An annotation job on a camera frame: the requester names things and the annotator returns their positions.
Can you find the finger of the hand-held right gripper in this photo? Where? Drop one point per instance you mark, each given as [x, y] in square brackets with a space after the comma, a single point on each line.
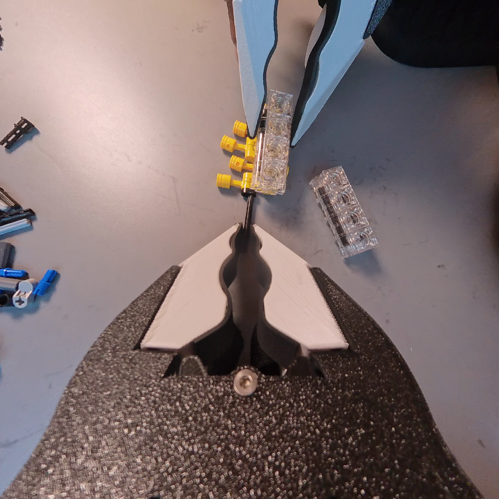
[339, 50]
[253, 58]

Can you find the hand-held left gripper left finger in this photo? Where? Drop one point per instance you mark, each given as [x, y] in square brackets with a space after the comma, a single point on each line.
[187, 308]

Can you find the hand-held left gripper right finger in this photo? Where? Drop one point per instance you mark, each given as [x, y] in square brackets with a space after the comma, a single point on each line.
[304, 308]

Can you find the yellow piston crankshaft assembly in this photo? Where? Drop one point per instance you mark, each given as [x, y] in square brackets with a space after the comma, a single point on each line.
[228, 142]

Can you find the clear toy cylinder block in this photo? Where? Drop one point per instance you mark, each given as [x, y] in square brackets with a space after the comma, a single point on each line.
[273, 156]
[343, 212]

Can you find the person's right hand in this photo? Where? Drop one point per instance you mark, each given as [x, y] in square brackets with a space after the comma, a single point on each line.
[232, 19]

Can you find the black chair armrest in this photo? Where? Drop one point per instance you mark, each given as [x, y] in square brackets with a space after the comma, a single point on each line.
[440, 35]

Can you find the pile of small toy parts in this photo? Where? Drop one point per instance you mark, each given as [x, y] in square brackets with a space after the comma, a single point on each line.
[23, 286]

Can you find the single black toy pin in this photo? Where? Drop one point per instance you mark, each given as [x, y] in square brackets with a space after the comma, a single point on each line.
[19, 132]

